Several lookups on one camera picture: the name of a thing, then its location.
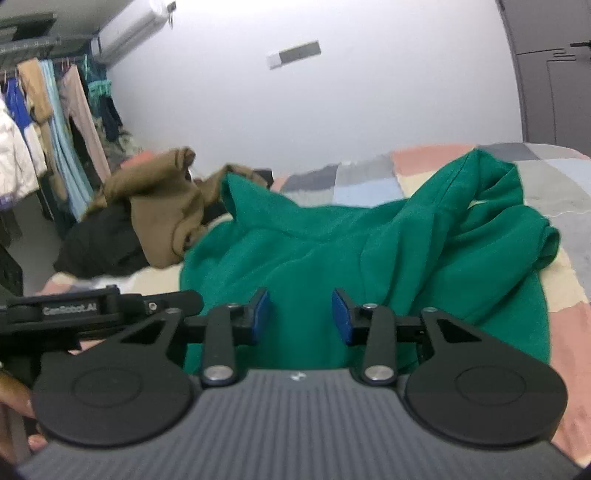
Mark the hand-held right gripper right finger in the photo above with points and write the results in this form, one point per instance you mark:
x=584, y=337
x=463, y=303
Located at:
x=340, y=316

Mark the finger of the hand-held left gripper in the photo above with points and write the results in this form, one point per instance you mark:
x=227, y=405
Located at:
x=171, y=300

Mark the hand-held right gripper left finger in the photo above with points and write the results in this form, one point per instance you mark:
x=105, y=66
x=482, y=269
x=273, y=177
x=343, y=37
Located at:
x=263, y=316

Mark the green printed sweatshirt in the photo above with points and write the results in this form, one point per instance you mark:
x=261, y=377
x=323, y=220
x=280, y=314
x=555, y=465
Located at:
x=332, y=258

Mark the person's left hand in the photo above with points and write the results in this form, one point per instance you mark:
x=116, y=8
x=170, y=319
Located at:
x=18, y=394

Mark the black garment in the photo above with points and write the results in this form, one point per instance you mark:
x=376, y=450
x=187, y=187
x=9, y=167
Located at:
x=101, y=249

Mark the brown garment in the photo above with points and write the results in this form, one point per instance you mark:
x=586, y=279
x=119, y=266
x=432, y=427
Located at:
x=152, y=207

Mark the pink box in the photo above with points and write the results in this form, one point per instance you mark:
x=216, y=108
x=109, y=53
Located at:
x=138, y=159

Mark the patterned cloth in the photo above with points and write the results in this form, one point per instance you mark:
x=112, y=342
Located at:
x=122, y=144

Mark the white puffer jacket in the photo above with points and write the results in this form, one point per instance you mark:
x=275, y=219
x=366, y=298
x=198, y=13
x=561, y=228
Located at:
x=16, y=157

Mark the light blue hanging garment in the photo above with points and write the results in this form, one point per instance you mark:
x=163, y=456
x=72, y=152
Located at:
x=64, y=147

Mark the dark hanging garment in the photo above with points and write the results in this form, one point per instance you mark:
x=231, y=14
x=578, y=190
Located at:
x=111, y=117

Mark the beige pink hanging garment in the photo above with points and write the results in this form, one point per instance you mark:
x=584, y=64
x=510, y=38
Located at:
x=83, y=110

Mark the tan hanging garment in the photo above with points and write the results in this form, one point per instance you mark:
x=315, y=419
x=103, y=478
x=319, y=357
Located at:
x=37, y=92

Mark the patchwork quilt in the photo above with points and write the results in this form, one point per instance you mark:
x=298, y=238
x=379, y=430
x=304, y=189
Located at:
x=568, y=286

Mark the white air conditioner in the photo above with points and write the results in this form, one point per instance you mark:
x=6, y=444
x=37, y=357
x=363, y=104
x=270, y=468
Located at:
x=129, y=27

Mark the grey door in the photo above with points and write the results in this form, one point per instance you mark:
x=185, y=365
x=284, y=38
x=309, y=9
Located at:
x=554, y=83

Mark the white wall switch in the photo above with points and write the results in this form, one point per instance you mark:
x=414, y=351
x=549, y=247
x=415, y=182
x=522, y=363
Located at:
x=274, y=61

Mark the grey wall switch panel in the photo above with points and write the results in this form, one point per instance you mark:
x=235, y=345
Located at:
x=300, y=51

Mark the grey wall socket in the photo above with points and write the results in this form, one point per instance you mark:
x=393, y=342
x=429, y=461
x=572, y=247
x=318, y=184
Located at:
x=171, y=9

